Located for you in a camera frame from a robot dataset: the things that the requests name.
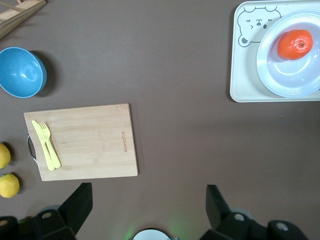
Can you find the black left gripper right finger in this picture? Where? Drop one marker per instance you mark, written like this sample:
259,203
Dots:
216,207

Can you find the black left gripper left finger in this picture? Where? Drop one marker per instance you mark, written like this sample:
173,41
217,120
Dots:
78,205

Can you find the pale lavender round plate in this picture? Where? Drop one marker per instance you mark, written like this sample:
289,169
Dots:
292,77

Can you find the orange mandarin fruit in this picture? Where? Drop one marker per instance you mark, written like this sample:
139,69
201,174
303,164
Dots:
295,44

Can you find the dark green lime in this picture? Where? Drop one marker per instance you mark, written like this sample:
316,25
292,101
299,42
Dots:
26,220

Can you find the bamboo cutting board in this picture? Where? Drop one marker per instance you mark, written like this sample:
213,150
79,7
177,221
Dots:
95,145

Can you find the yellow plastic fork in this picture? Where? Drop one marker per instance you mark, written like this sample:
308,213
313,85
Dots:
51,147

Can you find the yellow lemon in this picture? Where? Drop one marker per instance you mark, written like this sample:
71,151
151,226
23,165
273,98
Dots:
8,185
4,155

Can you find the cream bear print tray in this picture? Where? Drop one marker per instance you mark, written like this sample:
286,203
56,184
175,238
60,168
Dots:
243,75

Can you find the blue bowl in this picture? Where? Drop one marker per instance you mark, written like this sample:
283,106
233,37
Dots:
21,71

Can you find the wooden rack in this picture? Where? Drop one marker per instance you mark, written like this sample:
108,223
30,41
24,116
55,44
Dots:
15,15

